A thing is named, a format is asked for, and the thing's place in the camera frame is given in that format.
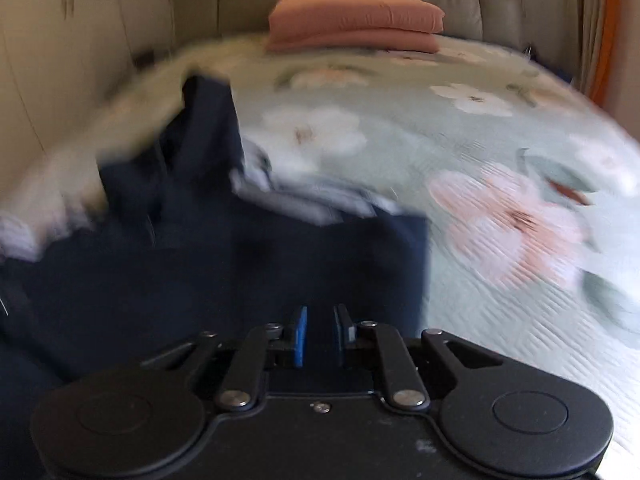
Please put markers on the small dark bedside object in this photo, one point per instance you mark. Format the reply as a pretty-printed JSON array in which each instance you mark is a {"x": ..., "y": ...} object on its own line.
[{"x": 145, "y": 58}]

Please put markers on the floral green bedspread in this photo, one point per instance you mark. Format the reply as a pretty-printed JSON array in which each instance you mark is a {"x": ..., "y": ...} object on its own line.
[{"x": 400, "y": 125}]

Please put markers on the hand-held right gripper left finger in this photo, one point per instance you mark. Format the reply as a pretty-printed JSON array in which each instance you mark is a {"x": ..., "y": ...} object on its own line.
[{"x": 300, "y": 336}]

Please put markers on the white striped cloth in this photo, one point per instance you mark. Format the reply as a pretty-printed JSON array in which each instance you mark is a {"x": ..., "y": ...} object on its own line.
[{"x": 300, "y": 200}]

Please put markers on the beige curtain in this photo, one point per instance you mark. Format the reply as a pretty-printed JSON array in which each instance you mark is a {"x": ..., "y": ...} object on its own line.
[{"x": 589, "y": 20}]

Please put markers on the orange curtain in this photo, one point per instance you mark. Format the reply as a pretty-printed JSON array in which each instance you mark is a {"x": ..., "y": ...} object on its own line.
[{"x": 611, "y": 40}]

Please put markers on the folded pink blanket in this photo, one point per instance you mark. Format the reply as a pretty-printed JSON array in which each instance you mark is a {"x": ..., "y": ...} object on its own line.
[{"x": 350, "y": 17}]

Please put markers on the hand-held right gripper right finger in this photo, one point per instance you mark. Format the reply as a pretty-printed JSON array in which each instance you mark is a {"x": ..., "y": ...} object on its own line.
[{"x": 341, "y": 336}]

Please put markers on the cream wardrobe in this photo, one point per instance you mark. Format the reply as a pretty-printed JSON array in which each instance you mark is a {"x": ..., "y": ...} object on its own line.
[{"x": 60, "y": 70}]

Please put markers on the navy blue garment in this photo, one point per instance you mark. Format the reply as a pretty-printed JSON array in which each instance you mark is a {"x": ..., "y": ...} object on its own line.
[{"x": 150, "y": 285}]

